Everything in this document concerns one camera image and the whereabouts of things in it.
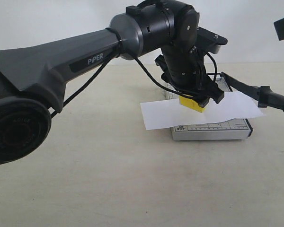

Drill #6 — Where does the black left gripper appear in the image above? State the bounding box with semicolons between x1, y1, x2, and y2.
161;45;224;108

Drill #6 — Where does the yellow foam cube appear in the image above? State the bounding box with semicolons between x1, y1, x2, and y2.
179;96;206;113

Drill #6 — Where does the white paper sheet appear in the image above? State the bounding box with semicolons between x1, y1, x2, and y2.
140;91;264;130

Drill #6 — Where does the black cutter blade lever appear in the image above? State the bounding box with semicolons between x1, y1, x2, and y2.
221;72;284;112

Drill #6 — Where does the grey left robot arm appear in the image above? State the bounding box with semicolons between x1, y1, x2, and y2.
0;0;228;165

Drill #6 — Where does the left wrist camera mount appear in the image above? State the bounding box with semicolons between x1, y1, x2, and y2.
195;26;228;54

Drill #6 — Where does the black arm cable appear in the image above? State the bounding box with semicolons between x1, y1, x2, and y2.
49;42;218;119

